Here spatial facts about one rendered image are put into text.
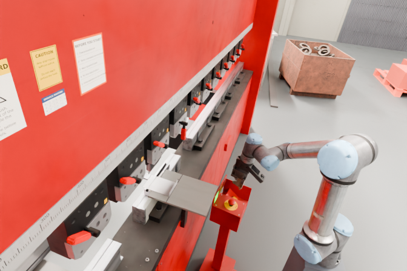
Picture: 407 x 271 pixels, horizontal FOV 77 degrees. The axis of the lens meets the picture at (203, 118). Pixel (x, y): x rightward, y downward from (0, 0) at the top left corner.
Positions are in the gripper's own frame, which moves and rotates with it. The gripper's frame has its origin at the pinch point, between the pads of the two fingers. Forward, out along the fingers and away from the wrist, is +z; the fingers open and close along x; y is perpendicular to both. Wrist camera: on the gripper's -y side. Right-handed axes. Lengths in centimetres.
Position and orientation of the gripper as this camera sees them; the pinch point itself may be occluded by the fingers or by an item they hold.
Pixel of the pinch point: (240, 188)
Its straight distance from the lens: 148.6
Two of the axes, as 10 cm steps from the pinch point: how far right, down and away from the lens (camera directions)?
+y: -8.9, -3.6, 2.7
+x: -4.1, 4.3, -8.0
